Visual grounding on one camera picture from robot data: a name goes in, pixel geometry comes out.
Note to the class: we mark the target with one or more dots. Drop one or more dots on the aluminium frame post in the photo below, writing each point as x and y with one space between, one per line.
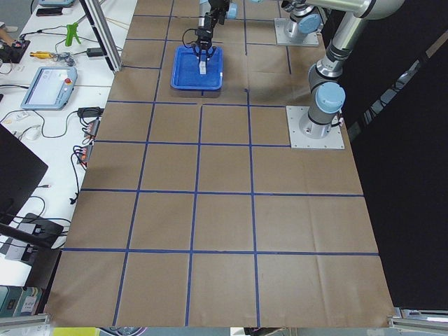
98 23

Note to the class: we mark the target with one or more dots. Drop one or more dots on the blue plastic tray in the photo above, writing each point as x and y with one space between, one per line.
186 71

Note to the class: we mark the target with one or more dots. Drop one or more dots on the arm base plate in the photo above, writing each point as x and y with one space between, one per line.
305 134
301 33

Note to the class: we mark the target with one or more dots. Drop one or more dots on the green handled reacher grabber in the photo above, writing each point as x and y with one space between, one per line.
72 34

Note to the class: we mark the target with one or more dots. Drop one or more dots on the black power adapter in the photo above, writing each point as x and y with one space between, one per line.
94 52

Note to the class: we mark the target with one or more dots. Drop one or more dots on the white computer mouse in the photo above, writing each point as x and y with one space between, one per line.
33 134

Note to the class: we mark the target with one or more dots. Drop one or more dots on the teach pendant tablet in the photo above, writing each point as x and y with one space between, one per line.
51 88

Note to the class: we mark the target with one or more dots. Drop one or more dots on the black usb hub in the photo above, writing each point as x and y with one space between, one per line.
46 231

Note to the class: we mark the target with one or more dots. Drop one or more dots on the yellow tool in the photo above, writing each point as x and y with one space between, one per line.
41 55

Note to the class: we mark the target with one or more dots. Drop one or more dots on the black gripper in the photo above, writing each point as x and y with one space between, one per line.
204 36

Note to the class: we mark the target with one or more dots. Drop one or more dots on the black monitor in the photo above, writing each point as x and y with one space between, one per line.
21 173

